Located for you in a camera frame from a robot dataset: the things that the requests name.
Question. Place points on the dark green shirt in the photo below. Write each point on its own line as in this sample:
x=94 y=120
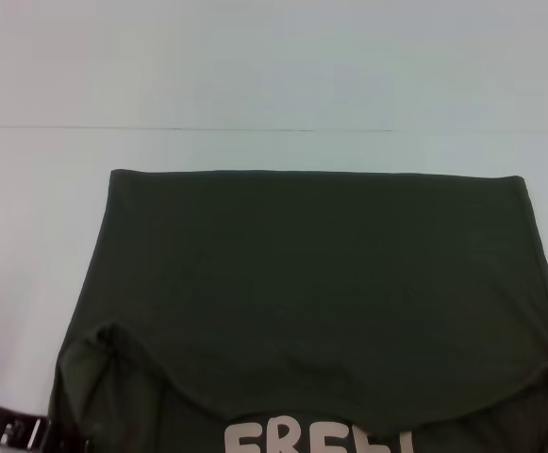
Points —
x=302 y=283

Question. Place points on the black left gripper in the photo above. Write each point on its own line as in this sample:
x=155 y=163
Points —
x=4 y=422

